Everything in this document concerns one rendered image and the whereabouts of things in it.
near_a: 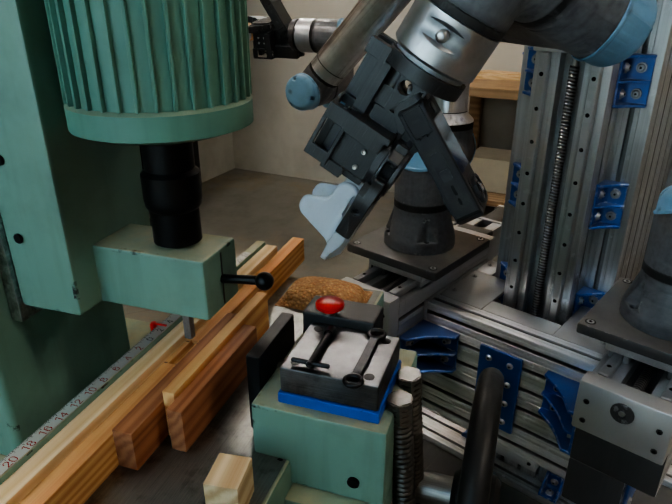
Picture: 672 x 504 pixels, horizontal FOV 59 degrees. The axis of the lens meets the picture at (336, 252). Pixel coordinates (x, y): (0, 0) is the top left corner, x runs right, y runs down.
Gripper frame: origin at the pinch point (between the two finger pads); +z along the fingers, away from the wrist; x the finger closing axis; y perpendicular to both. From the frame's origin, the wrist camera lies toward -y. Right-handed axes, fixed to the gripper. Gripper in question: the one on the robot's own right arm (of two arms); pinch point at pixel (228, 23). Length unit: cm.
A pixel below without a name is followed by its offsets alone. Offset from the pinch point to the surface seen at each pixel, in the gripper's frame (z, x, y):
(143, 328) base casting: -26, -70, 35
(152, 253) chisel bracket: -51, -86, 5
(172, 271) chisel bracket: -53, -86, 7
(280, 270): -49, -61, 23
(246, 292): -50, -71, 20
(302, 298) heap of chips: -55, -65, 24
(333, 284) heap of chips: -58, -62, 23
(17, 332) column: -34, -94, 15
